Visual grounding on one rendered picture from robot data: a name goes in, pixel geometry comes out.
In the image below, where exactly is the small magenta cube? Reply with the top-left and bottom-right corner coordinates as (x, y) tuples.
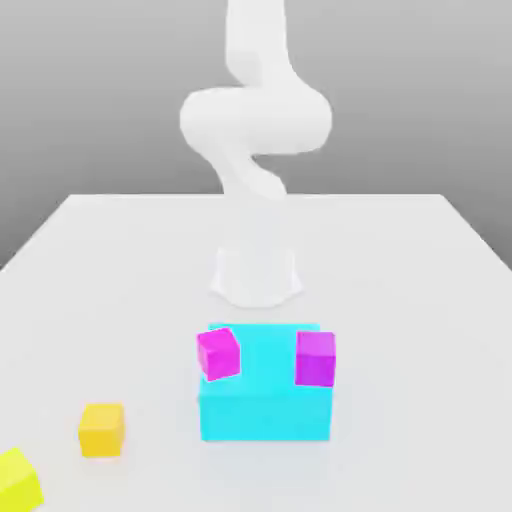
(196, 326), (242, 383)

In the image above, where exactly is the small purple cube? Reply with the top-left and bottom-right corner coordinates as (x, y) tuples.
(294, 330), (337, 389)

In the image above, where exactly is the small orange-yellow cube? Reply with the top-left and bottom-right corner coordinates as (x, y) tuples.
(77, 402), (126, 459)

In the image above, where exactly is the small lime-yellow cube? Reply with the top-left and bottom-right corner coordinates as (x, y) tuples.
(0, 446), (46, 512)

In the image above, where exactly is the large cyan box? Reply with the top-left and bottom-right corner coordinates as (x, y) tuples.
(198, 322), (333, 443)

